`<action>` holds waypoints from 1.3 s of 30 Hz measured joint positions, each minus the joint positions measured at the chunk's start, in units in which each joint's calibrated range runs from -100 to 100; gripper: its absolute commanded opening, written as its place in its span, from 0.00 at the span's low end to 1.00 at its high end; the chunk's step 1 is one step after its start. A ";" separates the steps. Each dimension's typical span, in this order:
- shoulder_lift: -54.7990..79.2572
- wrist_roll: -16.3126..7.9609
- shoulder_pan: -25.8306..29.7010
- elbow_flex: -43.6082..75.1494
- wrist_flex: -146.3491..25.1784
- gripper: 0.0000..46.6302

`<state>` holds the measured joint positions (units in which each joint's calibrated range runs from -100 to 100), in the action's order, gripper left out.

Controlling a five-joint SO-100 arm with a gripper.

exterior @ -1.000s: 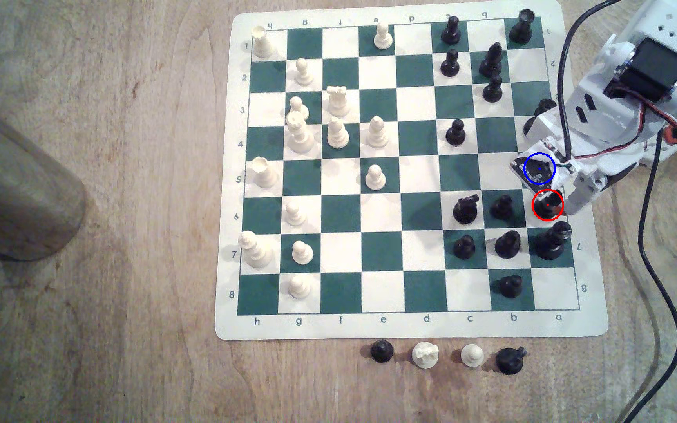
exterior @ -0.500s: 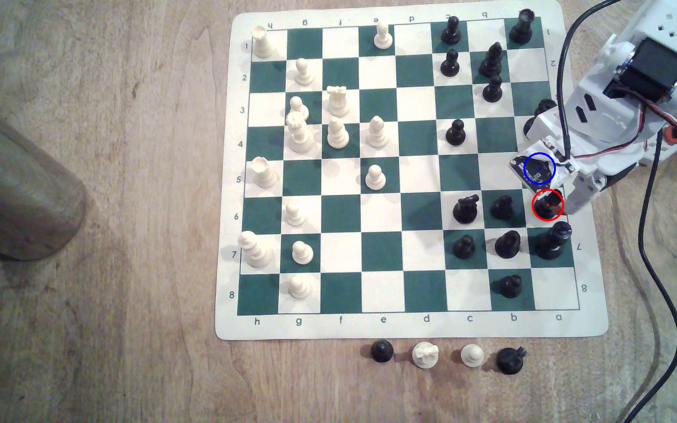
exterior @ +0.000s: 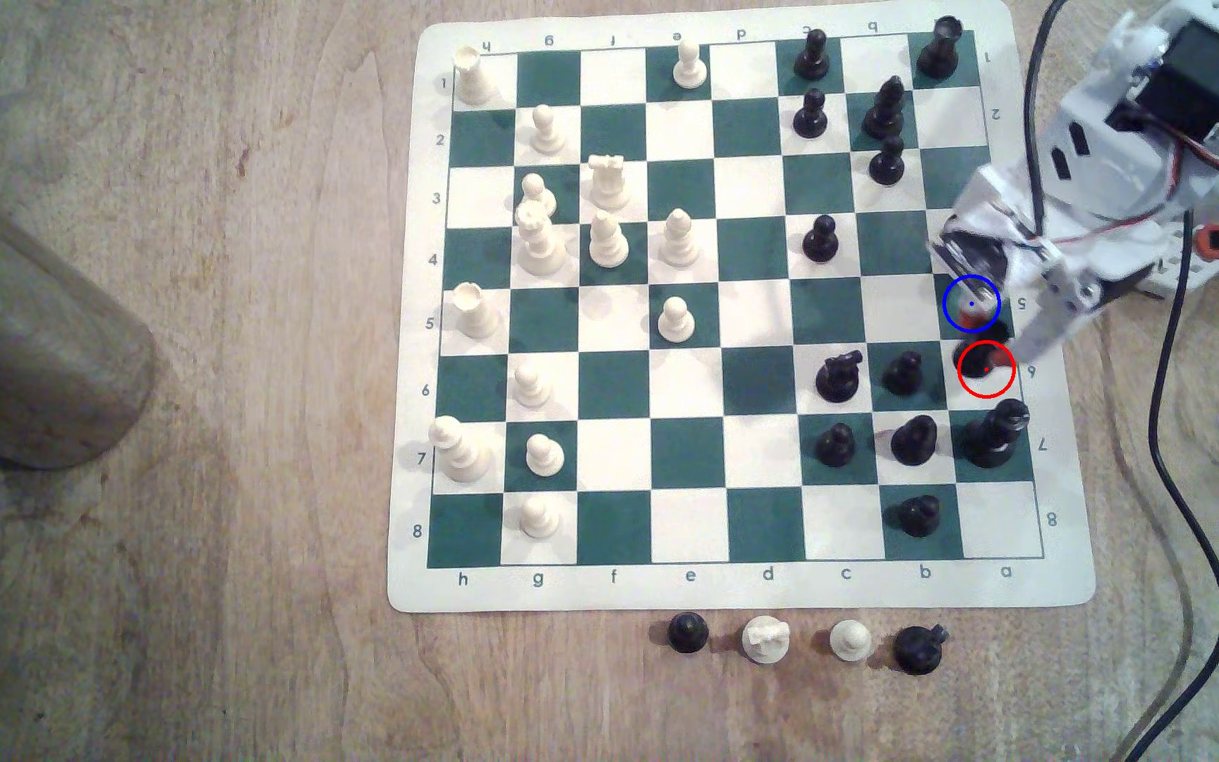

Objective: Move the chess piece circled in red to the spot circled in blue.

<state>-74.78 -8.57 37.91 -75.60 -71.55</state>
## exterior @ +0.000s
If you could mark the black pawn chess piece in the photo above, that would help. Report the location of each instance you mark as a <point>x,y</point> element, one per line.
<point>688,633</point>
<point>920,518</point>
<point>820,241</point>
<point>836,447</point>
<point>812,58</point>
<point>903,375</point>
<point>978,365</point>
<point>810,116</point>
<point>887,164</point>

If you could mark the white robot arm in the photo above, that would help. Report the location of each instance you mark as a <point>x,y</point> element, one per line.
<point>1218,63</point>

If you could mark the brushed metal cylinder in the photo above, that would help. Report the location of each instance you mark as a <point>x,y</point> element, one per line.
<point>28,317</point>

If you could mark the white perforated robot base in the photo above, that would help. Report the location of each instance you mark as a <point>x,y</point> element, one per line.
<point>1181,284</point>

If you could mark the white queen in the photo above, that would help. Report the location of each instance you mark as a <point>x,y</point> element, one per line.
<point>541,246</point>

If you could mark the white knight chess piece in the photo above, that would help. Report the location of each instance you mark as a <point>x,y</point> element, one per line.
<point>765,640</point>

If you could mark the green white chess mat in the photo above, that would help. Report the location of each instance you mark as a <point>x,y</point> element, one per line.
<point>752,312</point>

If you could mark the black king chess piece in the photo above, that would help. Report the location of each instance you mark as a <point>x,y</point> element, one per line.
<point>990,439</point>

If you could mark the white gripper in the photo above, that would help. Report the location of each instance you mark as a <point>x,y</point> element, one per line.
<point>1054,310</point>

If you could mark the black rook chess piece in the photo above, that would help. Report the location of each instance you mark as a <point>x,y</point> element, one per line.
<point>938,51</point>

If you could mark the white pawn chess piece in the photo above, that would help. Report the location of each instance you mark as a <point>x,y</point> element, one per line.
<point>689,69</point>
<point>851,642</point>
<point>544,457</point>
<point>677,323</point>
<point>539,519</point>
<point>532,387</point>
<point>535,190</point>
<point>546,132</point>

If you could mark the black knight chess piece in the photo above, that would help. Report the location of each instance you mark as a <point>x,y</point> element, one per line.
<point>918,651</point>
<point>838,379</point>

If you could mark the white rook chess piece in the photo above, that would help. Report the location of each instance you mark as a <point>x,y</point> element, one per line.
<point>473,76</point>
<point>476,312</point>

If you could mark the black bishop chess piece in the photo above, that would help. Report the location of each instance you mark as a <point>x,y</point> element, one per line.
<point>914,442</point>
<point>884,111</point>

